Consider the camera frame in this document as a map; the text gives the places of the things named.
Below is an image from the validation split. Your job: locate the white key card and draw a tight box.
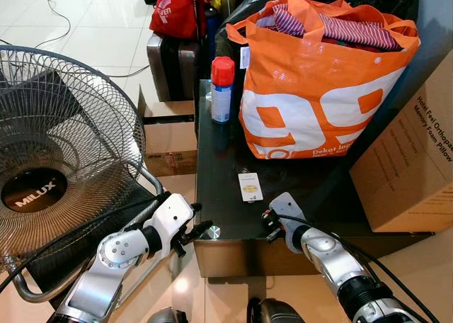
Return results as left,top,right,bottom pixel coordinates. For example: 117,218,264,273
238,172,264,203

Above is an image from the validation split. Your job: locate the black glossy table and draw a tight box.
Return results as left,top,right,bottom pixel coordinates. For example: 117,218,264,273
193,79,434,278

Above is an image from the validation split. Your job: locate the open brown cardboard box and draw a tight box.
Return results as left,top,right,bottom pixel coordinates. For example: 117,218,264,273
138,84,199,178

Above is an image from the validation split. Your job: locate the robot left leg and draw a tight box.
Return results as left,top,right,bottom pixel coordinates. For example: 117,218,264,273
145,307,188,323

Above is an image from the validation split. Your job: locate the robot leg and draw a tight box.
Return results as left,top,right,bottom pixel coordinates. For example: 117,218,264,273
145,307,188,323
246,297,306,323

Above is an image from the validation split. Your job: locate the robot right leg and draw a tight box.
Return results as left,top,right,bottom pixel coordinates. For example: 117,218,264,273
246,297,306,323

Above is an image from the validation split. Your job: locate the spray can red cap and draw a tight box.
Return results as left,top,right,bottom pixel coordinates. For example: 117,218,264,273
211,56,236,124

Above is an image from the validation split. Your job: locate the orange white shopping bag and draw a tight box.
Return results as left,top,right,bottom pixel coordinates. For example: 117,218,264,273
226,0,421,160

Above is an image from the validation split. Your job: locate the dark brown suitcase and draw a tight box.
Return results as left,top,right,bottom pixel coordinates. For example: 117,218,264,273
147,33,210,103

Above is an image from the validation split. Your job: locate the brown cardboard pillow box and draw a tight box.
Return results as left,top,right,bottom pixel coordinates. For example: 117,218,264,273
350,50,453,233

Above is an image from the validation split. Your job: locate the red plastic bag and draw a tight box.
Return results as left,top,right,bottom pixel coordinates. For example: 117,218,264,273
149,0,207,40

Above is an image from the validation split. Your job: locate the red striped cloth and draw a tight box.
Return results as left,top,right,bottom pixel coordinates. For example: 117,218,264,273
258,3,403,52

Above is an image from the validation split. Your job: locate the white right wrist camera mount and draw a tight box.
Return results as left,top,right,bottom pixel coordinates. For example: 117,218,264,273
271,193,306,253

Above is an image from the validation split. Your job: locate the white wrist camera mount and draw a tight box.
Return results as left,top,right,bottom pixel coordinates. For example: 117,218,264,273
271,193,306,253
147,193,195,259

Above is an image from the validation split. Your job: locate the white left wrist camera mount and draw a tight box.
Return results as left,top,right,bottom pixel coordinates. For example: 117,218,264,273
147,193,195,259

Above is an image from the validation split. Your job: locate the black wire-guard floor fan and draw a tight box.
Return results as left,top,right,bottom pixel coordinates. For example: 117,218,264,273
0,45,165,304

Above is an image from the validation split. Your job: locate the thin dark floor cable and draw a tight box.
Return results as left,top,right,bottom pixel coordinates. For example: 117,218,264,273
0,0,153,79

